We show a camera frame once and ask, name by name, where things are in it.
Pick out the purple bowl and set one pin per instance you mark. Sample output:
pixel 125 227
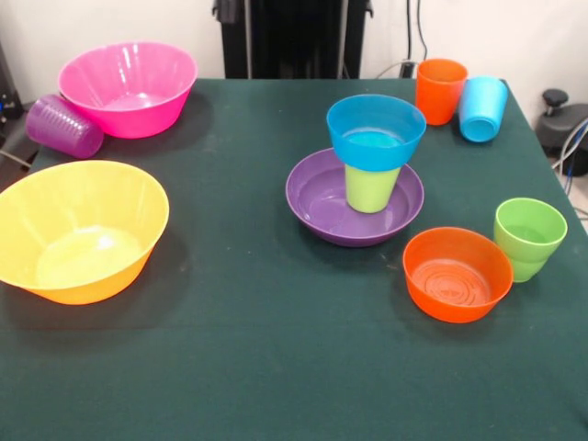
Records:
pixel 321 216

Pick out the lime yellow cup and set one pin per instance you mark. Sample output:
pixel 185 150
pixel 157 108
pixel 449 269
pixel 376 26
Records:
pixel 367 193

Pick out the small blue bowl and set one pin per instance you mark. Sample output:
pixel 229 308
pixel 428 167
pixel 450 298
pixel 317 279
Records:
pixel 363 156

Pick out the purple cup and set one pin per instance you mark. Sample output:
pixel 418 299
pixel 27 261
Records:
pixel 62 128

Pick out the black computer tower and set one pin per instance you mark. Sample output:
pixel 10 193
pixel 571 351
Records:
pixel 7 92

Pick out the dark green tablecloth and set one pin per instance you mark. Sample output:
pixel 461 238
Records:
pixel 321 367

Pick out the small orange bowl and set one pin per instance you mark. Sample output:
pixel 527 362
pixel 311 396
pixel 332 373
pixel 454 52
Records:
pixel 455 310

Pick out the orange cup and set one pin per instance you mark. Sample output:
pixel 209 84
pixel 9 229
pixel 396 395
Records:
pixel 436 98

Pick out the black power adapter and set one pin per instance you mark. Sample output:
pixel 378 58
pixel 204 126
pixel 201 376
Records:
pixel 407 69

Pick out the blue cup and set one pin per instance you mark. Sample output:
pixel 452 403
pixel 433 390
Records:
pixel 482 110

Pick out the large orange yellow bowl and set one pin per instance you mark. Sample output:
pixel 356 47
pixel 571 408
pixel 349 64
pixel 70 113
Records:
pixel 69 197

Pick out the green cup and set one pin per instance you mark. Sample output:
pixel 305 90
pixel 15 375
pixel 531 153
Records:
pixel 528 271
pixel 530 220

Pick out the large pink bowl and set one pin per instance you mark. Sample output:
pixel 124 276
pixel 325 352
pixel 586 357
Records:
pixel 96 78

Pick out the black equipment with knob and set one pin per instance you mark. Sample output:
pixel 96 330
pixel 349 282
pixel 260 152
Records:
pixel 562 124

